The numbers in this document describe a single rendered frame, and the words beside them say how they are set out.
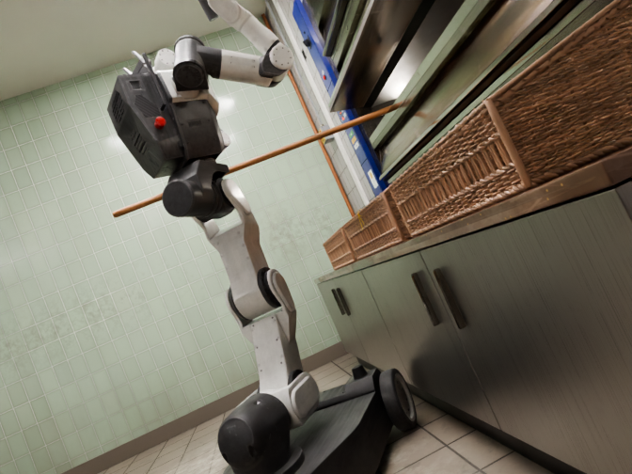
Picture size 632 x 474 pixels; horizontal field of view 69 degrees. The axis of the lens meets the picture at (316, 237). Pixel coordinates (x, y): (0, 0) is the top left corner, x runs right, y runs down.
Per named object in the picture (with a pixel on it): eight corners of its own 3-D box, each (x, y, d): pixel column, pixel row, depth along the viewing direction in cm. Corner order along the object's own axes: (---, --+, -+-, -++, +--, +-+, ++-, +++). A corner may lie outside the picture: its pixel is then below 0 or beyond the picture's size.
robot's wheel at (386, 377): (422, 427, 160) (405, 428, 143) (409, 431, 161) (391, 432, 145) (403, 370, 169) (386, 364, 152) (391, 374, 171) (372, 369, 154)
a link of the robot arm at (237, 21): (214, -18, 140) (248, 15, 143) (223, -15, 148) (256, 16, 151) (202, 1, 143) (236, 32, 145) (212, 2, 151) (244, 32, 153)
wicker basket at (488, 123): (557, 174, 132) (514, 88, 134) (771, 82, 77) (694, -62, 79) (408, 240, 124) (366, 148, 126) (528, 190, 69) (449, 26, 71)
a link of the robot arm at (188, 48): (222, 65, 138) (174, 56, 133) (218, 89, 144) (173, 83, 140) (221, 43, 145) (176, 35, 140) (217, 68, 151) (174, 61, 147)
